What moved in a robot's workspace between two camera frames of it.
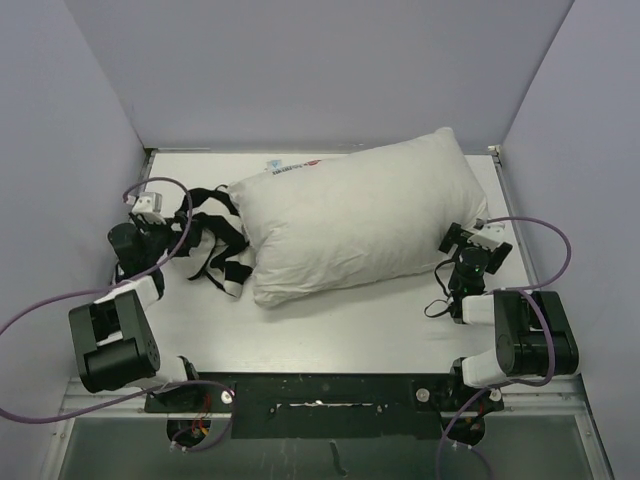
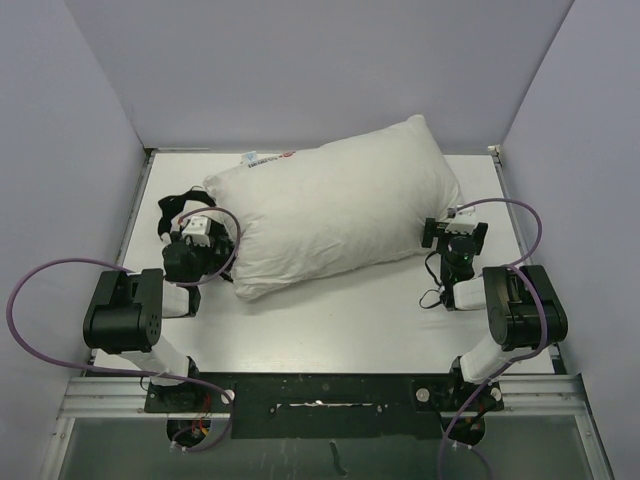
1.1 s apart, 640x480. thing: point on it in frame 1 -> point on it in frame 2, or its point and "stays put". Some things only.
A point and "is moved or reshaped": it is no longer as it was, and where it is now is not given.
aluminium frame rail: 79,397 stays put
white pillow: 316,226 is moved or reshaped
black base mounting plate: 333,405 stays put
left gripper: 175,236 -> 216,261
